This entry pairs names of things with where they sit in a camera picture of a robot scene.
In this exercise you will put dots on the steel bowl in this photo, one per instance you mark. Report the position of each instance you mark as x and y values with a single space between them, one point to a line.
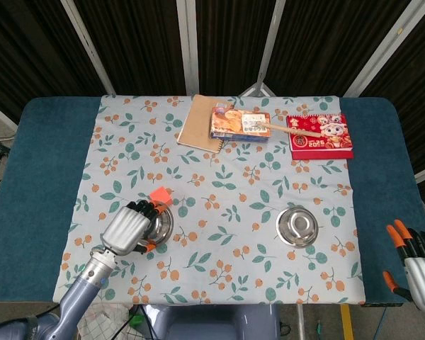
297 226
163 223

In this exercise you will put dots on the teal table cover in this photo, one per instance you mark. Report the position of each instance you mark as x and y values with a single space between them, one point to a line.
39 159

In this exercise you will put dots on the small green object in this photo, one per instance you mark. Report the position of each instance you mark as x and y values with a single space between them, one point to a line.
137 319

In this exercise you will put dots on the red book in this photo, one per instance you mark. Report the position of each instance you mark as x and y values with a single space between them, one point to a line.
318 143

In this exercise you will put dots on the wooden stick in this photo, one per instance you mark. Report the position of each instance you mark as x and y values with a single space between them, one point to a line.
290 129

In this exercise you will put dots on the brown spiral notebook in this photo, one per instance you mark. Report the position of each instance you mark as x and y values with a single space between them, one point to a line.
196 127

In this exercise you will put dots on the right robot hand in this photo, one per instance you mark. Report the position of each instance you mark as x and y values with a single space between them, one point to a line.
421 272

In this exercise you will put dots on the blue orange food box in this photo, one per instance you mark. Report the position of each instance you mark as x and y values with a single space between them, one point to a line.
233 122

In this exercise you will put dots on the grey blue robot torso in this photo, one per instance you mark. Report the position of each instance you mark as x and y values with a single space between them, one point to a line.
212 324

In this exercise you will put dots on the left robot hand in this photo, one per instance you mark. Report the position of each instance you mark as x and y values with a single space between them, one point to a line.
125 226

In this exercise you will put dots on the orange cube block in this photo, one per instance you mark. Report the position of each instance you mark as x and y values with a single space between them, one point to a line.
160 195

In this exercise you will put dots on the floral fruit print tablecloth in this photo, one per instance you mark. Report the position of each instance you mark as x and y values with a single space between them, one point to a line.
233 212

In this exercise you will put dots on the white checkered cloth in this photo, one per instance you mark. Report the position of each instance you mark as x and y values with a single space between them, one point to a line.
102 322

